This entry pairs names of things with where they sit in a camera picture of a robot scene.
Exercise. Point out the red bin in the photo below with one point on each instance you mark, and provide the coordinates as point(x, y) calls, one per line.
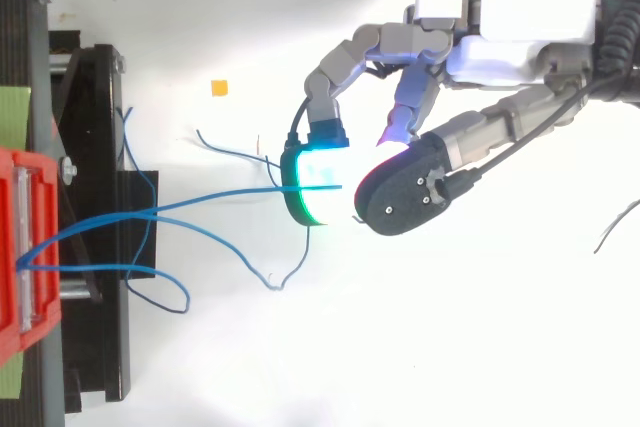
point(42, 207)

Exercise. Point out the black stand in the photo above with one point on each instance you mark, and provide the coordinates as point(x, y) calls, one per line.
point(100, 112)

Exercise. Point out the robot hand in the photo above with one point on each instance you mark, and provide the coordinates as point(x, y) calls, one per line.
point(530, 2)

